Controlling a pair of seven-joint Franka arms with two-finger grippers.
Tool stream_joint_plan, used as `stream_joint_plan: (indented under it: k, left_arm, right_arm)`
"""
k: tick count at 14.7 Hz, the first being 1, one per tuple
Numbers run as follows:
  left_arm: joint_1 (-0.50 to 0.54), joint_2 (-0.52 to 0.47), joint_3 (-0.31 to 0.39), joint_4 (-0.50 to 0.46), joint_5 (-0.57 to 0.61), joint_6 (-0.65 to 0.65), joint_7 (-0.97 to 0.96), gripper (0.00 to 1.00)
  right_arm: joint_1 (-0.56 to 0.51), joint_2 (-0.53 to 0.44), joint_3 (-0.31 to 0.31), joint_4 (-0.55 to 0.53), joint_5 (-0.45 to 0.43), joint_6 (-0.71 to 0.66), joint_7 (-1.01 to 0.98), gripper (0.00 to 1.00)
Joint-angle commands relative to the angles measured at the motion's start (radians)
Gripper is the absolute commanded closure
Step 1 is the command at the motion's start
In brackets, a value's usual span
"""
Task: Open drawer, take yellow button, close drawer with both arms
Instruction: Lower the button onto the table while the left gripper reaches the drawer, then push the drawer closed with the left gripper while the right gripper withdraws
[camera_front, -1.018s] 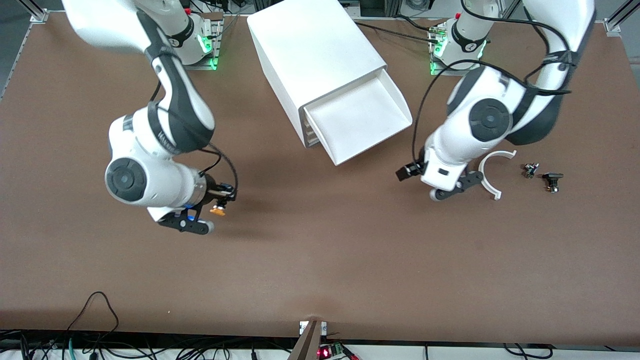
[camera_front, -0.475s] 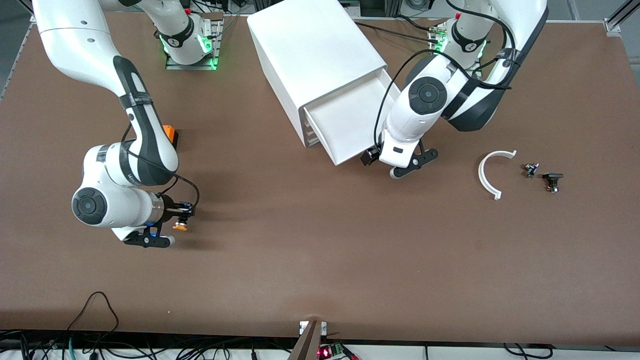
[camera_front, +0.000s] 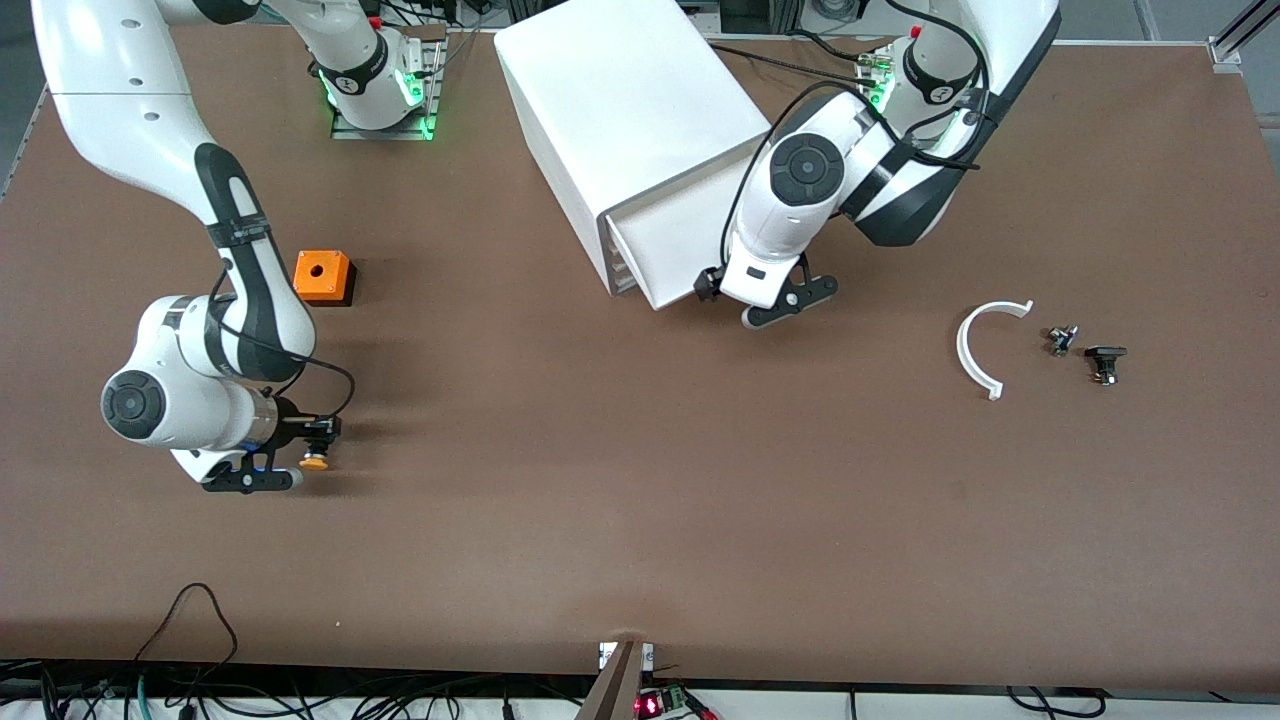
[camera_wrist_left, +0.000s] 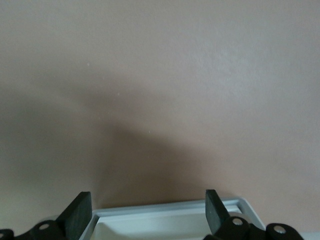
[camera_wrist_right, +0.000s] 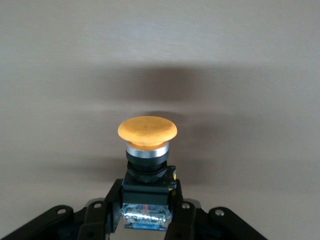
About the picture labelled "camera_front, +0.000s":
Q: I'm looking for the looped thin black cable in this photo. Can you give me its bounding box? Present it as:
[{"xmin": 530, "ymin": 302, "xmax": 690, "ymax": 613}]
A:
[{"xmin": 135, "ymin": 583, "xmax": 239, "ymax": 691}]

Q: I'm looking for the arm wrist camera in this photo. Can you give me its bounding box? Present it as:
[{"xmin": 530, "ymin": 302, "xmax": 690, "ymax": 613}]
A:
[
  {"xmin": 200, "ymin": 462, "xmax": 304, "ymax": 498},
  {"xmin": 740, "ymin": 275, "xmax": 839, "ymax": 331}
]

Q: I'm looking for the orange box with hole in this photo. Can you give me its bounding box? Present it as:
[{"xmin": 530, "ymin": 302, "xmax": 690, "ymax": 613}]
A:
[{"xmin": 292, "ymin": 250, "xmax": 358, "ymax": 308}]

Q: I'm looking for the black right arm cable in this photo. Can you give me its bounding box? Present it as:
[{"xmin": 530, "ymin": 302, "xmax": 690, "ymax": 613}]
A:
[{"xmin": 210, "ymin": 225, "xmax": 358, "ymax": 421}]

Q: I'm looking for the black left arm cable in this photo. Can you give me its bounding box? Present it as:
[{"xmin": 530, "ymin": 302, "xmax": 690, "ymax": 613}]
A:
[{"xmin": 718, "ymin": 0, "xmax": 993, "ymax": 276}]

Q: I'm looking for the black cable bundle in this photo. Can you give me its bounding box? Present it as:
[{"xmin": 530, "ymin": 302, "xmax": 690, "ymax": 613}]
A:
[{"xmin": 0, "ymin": 658, "xmax": 601, "ymax": 720}]

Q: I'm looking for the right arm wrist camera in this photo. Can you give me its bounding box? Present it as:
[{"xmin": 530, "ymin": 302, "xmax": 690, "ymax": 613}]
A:
[{"xmin": 200, "ymin": 462, "xmax": 304, "ymax": 498}]

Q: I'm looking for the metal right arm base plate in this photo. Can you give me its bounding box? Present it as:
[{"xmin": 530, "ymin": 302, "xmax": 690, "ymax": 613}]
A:
[{"xmin": 330, "ymin": 35, "xmax": 446, "ymax": 141}]

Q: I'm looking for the white curved plastic bracket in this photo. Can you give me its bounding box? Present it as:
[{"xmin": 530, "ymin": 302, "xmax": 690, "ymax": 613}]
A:
[{"xmin": 956, "ymin": 299, "xmax": 1035, "ymax": 401}]

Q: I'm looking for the black cable on table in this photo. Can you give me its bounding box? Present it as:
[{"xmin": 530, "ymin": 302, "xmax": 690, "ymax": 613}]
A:
[{"xmin": 705, "ymin": 30, "xmax": 886, "ymax": 89}]

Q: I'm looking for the white drawer with button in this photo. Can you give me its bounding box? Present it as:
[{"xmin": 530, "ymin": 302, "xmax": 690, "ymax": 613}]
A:
[{"xmin": 603, "ymin": 158, "xmax": 749, "ymax": 312}]

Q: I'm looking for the red LED circuit board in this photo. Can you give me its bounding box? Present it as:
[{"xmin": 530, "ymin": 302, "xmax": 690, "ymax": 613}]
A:
[{"xmin": 635, "ymin": 685, "xmax": 716, "ymax": 720}]

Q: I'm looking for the small black switch part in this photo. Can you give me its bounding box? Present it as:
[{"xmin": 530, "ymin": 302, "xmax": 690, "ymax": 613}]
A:
[{"xmin": 1084, "ymin": 344, "xmax": 1129, "ymax": 387}]

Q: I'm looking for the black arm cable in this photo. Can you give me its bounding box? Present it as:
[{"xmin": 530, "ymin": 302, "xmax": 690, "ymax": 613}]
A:
[
  {"xmin": 210, "ymin": 225, "xmax": 358, "ymax": 421},
  {"xmin": 718, "ymin": 0, "xmax": 993, "ymax": 276}
]

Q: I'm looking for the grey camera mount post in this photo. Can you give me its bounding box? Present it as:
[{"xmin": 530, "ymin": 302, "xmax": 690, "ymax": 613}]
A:
[{"xmin": 575, "ymin": 640, "xmax": 656, "ymax": 720}]

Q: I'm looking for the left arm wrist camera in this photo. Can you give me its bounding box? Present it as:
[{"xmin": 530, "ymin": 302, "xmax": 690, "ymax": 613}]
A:
[{"xmin": 740, "ymin": 275, "xmax": 839, "ymax": 331}]

